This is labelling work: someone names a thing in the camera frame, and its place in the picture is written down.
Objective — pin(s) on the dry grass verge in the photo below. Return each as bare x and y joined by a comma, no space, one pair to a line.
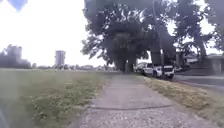
186,95

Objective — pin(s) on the row of large trees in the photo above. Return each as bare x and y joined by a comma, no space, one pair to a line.
130,36

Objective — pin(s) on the distant grey building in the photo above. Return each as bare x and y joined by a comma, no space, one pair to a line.
13,56

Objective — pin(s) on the white pickup truck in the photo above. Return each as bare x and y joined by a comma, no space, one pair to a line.
161,70

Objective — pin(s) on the vehicle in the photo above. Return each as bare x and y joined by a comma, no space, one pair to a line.
138,67

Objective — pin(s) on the wooden utility pole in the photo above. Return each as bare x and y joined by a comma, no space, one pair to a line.
159,36

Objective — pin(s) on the wide grass field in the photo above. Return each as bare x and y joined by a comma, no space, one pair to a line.
40,90

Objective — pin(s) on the grey asphalt road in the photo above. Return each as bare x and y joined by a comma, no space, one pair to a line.
203,81

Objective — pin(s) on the grey concrete pavement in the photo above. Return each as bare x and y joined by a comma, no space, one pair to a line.
133,96

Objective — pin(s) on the tall grey tower building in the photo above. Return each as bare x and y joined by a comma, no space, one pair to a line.
60,58

